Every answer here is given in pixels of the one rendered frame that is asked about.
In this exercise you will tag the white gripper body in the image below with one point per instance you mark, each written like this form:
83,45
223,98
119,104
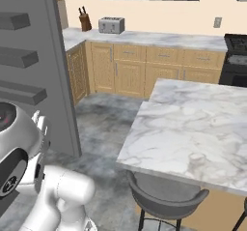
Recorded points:
43,128

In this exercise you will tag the black stove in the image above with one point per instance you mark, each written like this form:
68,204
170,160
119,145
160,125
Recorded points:
234,64

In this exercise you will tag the long grey fridge door shelf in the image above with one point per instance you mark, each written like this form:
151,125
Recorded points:
22,92

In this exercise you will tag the grey fridge door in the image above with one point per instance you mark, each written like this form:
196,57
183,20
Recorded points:
54,80

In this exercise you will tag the medium grey fridge door shelf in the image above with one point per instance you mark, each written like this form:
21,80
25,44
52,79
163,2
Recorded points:
17,57

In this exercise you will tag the kitchen island with marble top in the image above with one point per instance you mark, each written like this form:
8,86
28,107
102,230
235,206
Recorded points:
193,128

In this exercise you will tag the wooden knife block with knives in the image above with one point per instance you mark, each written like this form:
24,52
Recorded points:
85,22

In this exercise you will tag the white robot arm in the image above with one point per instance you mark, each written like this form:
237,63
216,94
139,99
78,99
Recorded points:
64,193

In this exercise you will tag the grey wall socket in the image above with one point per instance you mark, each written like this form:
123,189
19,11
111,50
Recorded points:
217,22

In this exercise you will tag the wooden base cupboards run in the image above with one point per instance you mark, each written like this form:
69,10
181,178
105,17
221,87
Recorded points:
128,73

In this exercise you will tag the short grey fridge door shelf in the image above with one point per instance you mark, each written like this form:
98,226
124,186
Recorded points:
13,20

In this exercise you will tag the silver toaster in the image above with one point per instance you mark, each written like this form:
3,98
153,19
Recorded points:
111,25

